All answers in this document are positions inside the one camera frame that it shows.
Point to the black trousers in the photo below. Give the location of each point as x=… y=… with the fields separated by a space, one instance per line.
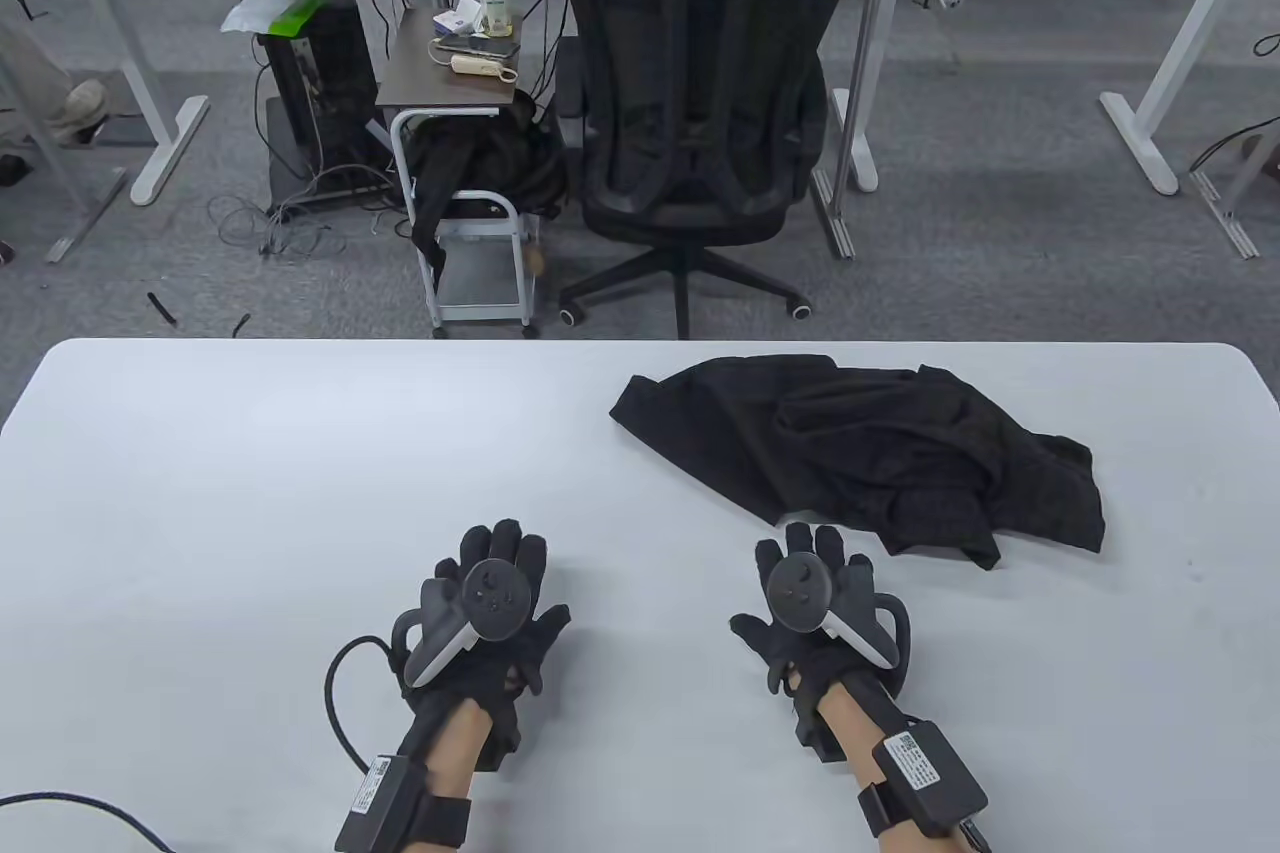
x=850 y=453

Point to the black phone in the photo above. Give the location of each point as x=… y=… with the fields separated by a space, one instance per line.
x=490 y=48

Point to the purple white small box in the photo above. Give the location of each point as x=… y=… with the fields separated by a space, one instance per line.
x=455 y=20

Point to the black garment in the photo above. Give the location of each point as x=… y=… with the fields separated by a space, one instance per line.
x=470 y=158

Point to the person's right hand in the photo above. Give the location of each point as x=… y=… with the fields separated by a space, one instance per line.
x=760 y=638

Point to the brown side table white frame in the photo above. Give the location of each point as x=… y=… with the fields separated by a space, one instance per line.
x=420 y=78

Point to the person's left hand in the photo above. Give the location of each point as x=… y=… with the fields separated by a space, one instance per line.
x=535 y=638

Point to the black mesh office chair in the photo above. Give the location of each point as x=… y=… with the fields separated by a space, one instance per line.
x=700 y=193

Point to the black computer tower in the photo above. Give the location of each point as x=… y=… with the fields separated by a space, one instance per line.
x=340 y=73

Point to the grey white hand controller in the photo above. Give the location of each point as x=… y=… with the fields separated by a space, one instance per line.
x=800 y=583
x=495 y=598

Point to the white green plastic bag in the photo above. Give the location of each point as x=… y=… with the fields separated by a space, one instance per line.
x=270 y=8

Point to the black marker pen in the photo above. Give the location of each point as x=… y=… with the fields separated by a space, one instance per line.
x=162 y=309

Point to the beige power strip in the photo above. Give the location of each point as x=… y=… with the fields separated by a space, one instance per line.
x=478 y=66

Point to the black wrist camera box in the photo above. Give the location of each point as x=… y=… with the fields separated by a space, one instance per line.
x=930 y=773
x=375 y=803

